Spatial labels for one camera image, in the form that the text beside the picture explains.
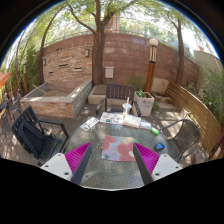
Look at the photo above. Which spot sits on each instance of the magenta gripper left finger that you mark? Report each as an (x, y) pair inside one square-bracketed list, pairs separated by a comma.
[(70, 166)]

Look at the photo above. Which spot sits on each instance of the white electrical box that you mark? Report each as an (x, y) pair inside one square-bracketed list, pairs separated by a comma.
[(109, 72)]

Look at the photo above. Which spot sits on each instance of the central tree trunk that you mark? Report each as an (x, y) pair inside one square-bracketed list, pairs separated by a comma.
[(102, 12)]

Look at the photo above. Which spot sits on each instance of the open white book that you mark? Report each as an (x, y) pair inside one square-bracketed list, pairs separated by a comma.
[(132, 121)]

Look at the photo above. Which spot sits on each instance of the blue black computer mouse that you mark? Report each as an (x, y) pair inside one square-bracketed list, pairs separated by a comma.
[(159, 146)]

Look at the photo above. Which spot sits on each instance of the dark wooden chair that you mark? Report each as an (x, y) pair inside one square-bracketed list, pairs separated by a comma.
[(119, 92)]

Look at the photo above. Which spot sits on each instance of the black left patio chair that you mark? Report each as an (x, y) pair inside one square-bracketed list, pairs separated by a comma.
[(36, 140)]

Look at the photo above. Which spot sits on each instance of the green marker pen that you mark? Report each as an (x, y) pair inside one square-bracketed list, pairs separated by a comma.
[(155, 131)]

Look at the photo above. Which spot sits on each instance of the round glass patio table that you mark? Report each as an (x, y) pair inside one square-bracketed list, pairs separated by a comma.
[(105, 174)]

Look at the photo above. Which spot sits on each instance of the black white printed sheet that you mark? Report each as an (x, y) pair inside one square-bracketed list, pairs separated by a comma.
[(89, 123)]

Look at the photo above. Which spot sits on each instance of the colourful illustrated booklet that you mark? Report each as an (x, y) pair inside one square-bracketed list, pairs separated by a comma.
[(113, 118)]

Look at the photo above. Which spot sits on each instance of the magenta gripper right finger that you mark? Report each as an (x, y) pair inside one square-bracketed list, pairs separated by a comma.
[(153, 166)]

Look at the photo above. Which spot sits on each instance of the colourful floral mouse pad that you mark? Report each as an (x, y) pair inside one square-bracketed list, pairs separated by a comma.
[(116, 148)]

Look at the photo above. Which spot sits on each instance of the plastic cup with straw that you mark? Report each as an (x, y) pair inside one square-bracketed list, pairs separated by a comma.
[(126, 108)]

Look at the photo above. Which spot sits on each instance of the stone raised planter bed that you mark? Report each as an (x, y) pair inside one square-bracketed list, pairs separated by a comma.
[(62, 100)]

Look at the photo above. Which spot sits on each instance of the curved wooden fence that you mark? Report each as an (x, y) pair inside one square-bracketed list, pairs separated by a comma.
[(209, 127)]

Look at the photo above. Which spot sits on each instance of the metal mesh right chair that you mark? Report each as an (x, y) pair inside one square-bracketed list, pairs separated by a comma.
[(186, 140)]

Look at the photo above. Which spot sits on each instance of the white square planter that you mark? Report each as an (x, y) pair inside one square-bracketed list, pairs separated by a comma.
[(145, 102)]

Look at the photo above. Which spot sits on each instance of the small white booklet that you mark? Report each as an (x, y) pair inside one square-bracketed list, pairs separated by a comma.
[(145, 125)]

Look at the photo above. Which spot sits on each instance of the wooden lamp post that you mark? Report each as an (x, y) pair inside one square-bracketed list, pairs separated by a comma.
[(151, 64)]

